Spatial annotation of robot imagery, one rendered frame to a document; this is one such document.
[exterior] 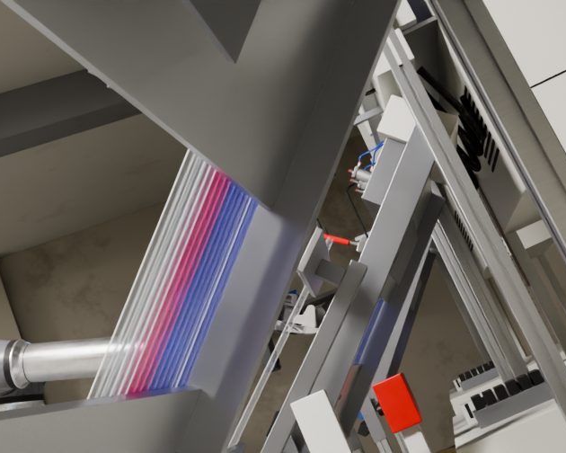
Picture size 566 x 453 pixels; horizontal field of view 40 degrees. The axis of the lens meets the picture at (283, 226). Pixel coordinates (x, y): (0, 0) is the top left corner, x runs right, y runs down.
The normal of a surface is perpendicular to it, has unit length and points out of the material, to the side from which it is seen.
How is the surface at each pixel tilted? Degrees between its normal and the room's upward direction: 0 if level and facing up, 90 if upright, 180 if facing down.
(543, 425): 90
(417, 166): 90
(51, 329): 90
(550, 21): 90
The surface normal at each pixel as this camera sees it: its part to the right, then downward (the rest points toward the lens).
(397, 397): -0.20, -0.15
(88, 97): 0.16, -0.31
